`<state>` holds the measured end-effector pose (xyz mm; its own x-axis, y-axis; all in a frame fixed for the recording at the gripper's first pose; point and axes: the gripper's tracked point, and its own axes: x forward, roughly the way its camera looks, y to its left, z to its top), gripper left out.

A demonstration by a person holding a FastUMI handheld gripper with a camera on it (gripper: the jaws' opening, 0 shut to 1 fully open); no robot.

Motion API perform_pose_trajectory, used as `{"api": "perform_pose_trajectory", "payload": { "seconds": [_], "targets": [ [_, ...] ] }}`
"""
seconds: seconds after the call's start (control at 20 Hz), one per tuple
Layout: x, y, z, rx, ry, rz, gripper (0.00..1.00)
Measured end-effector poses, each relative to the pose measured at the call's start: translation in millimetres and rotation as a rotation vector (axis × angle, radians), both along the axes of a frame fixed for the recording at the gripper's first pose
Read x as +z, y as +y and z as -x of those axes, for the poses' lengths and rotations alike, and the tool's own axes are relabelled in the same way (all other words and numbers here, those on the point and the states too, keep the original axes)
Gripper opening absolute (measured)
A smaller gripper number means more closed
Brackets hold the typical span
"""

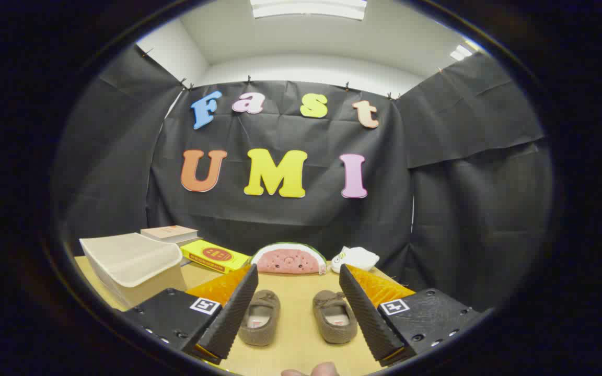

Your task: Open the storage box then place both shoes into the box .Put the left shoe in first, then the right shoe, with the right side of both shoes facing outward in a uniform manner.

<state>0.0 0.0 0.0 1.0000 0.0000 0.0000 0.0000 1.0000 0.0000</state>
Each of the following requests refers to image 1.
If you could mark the cream storage box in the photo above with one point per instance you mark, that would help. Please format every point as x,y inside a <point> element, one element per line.
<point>134,261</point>

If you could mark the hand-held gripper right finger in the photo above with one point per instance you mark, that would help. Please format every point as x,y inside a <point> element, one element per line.
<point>366,313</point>

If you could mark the yellow book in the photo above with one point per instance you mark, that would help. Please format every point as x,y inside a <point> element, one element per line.
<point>212,255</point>

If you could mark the watermelon slice plush toy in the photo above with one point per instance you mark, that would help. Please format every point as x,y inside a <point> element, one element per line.
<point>288,258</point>

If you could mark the small ceiling light panel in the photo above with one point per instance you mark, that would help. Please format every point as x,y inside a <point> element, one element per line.
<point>461,52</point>

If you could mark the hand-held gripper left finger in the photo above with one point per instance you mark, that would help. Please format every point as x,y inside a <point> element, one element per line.
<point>230,318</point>

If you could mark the brown suede shoe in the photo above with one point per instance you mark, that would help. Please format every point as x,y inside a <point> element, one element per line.
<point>332,334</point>
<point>259,337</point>

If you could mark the white plush toy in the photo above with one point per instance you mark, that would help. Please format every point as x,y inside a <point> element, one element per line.
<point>358,257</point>

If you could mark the large ceiling light panel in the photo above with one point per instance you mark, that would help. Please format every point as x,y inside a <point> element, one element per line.
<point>309,8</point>

